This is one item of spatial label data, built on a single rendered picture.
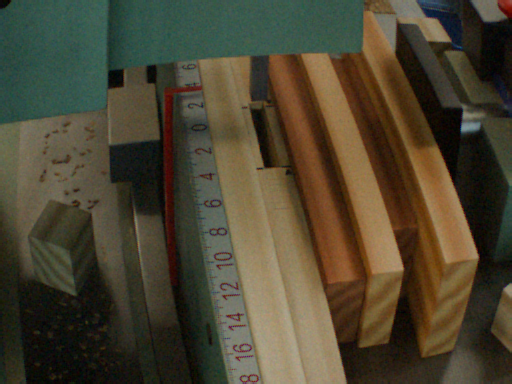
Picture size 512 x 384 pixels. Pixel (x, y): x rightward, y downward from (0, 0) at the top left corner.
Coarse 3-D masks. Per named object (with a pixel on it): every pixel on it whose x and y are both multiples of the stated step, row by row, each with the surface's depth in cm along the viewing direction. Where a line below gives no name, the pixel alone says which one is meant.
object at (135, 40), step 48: (144, 0) 54; (192, 0) 55; (240, 0) 55; (288, 0) 55; (336, 0) 56; (144, 48) 56; (192, 48) 57; (240, 48) 57; (288, 48) 57; (336, 48) 58
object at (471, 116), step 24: (408, 24) 63; (408, 48) 61; (408, 72) 62; (432, 72) 59; (432, 96) 57; (456, 96) 57; (432, 120) 58; (456, 120) 57; (480, 120) 62; (456, 144) 58
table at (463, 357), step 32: (384, 32) 80; (160, 64) 78; (160, 96) 80; (480, 256) 61; (192, 288) 62; (480, 288) 59; (192, 320) 65; (480, 320) 57; (352, 352) 56; (384, 352) 56; (416, 352) 55; (448, 352) 55; (480, 352) 55
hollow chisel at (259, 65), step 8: (256, 56) 61; (264, 56) 61; (256, 64) 62; (264, 64) 62; (256, 72) 62; (264, 72) 62; (256, 80) 62; (264, 80) 62; (256, 88) 63; (264, 88) 63; (256, 96) 63; (264, 96) 63
